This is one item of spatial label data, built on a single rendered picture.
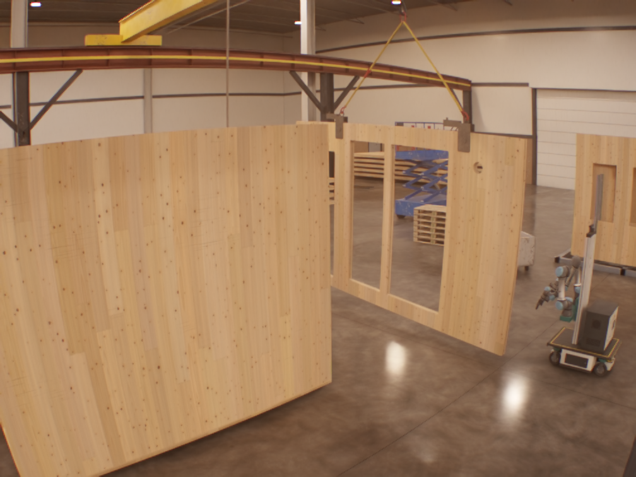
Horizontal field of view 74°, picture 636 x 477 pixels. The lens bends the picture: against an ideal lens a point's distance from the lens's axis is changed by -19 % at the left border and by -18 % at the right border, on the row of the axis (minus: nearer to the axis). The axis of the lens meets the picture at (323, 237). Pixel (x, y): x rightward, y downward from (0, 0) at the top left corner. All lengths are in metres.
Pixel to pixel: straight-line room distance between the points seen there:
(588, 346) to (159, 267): 5.07
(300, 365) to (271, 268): 1.20
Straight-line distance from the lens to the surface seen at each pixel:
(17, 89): 15.13
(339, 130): 8.35
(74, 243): 3.97
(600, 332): 6.52
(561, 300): 6.39
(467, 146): 6.58
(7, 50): 15.33
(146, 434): 4.78
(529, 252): 10.93
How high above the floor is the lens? 2.98
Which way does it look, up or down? 13 degrees down
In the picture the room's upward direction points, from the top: 1 degrees counter-clockwise
